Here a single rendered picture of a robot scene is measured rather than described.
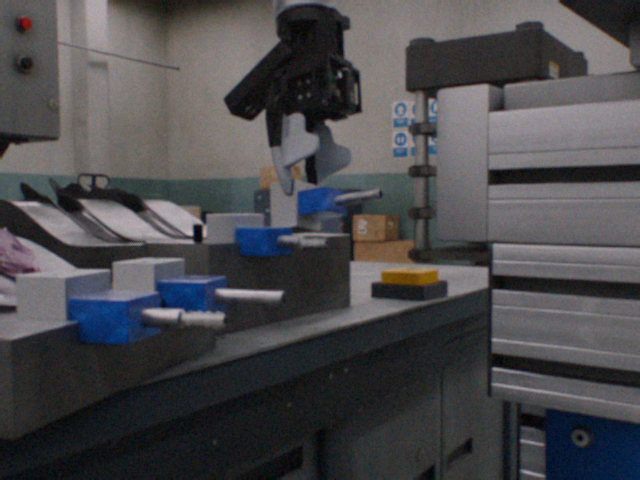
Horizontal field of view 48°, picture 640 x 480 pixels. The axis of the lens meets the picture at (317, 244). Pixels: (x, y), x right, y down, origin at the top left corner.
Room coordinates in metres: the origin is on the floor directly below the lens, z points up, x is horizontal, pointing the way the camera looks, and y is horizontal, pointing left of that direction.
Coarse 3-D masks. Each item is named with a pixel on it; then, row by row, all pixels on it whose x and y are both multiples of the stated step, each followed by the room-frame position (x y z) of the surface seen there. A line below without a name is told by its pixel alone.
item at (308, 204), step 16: (272, 192) 0.82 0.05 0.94; (304, 192) 0.80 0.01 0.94; (320, 192) 0.79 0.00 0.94; (336, 192) 0.80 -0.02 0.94; (368, 192) 0.78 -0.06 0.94; (272, 208) 0.82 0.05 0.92; (288, 208) 0.81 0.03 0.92; (304, 208) 0.80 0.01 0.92; (320, 208) 0.79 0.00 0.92; (336, 208) 0.80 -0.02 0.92; (272, 224) 0.82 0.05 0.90; (288, 224) 0.80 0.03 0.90; (304, 224) 0.81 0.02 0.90; (320, 224) 0.84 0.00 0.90
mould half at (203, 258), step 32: (0, 224) 0.85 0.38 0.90; (32, 224) 0.82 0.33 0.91; (64, 224) 0.84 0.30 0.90; (128, 224) 0.91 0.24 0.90; (192, 224) 1.01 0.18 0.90; (64, 256) 0.79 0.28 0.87; (96, 256) 0.76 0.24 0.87; (128, 256) 0.73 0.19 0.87; (160, 256) 0.71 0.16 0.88; (192, 256) 0.68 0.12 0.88; (224, 256) 0.69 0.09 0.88; (256, 256) 0.73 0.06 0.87; (288, 256) 0.78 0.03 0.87; (320, 256) 0.83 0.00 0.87; (256, 288) 0.73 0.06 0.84; (288, 288) 0.78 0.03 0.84; (320, 288) 0.83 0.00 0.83; (256, 320) 0.73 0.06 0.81
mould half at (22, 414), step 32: (0, 288) 0.55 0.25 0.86; (0, 320) 0.44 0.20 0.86; (32, 320) 0.44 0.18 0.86; (0, 352) 0.38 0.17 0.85; (32, 352) 0.39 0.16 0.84; (64, 352) 0.42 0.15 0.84; (96, 352) 0.45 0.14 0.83; (128, 352) 0.49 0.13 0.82; (160, 352) 0.53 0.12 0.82; (192, 352) 0.58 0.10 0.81; (0, 384) 0.38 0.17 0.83; (32, 384) 0.39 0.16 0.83; (64, 384) 0.42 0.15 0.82; (96, 384) 0.45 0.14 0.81; (128, 384) 0.49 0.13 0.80; (0, 416) 0.38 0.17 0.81; (32, 416) 0.39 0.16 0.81; (64, 416) 0.42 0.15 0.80
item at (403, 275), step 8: (384, 272) 0.97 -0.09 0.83; (392, 272) 0.96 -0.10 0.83; (400, 272) 0.96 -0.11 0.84; (408, 272) 0.95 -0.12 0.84; (416, 272) 0.94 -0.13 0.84; (424, 272) 0.95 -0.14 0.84; (432, 272) 0.97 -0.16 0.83; (384, 280) 0.97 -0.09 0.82; (392, 280) 0.96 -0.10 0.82; (400, 280) 0.96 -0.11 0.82; (408, 280) 0.95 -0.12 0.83; (416, 280) 0.94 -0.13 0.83; (424, 280) 0.95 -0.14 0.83; (432, 280) 0.97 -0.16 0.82
